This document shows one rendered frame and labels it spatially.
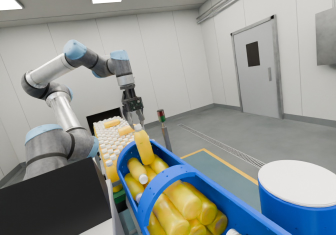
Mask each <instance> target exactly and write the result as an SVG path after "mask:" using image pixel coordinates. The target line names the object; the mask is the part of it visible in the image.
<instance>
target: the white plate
mask: <svg viewBox="0 0 336 235"><path fill-rule="evenodd" d="M258 179H259V182H260V184H261V185H262V186H263V187H264V189H265V190H267V191H268V192H269V193H270V194H272V195H273V196H275V197H277V198H279V199H281V200H283V201H286V202H288V203H291V204H295V205H299V206H304V207H312V208H324V207H330V206H334V205H336V175H335V174H334V173H332V172H331V171H329V170H327V169H325V168H323V167H321V166H318V165H315V164H312V163H308V162H304V161H298V160H278V161H273V162H270V163H267V164H266V165H264V166H263V167H262V168H261V169H260V170H259V172H258Z"/></svg>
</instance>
